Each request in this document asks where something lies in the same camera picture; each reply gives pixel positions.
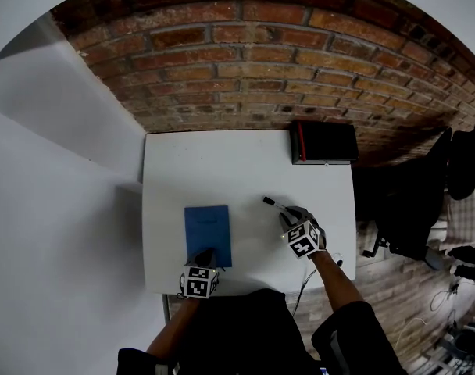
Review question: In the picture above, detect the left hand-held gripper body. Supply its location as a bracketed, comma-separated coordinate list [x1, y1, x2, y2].
[179, 263, 220, 300]

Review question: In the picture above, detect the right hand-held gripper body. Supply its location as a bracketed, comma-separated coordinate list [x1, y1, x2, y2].
[284, 216, 328, 261]

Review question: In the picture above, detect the black and white marker pen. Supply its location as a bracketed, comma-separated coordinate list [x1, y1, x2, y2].
[262, 195, 288, 211]

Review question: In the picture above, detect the blue notebook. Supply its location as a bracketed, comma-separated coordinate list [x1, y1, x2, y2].
[184, 205, 234, 270]

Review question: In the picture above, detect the person's left forearm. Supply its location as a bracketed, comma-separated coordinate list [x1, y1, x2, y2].
[145, 296, 202, 362]

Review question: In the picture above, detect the person's right forearm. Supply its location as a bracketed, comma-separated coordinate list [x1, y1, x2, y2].
[309, 249, 366, 313]

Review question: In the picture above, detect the white table top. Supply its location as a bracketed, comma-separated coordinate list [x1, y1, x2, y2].
[141, 130, 358, 297]

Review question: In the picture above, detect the black office chair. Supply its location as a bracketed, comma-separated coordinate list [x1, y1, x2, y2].
[353, 121, 475, 272]

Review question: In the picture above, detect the person's black clothing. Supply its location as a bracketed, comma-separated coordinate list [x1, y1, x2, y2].
[116, 286, 409, 375]

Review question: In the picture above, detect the black storage box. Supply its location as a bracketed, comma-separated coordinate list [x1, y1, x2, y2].
[288, 120, 360, 166]

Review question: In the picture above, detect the plaid cloth chair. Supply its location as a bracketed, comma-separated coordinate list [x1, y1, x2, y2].
[445, 193, 475, 246]

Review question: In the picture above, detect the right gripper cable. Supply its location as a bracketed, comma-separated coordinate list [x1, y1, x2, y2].
[291, 265, 321, 316]

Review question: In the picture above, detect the white floor cable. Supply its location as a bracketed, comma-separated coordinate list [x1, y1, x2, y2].
[395, 316, 430, 352]

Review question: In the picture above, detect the black floor cable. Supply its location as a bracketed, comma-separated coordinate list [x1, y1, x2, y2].
[430, 282, 462, 313]

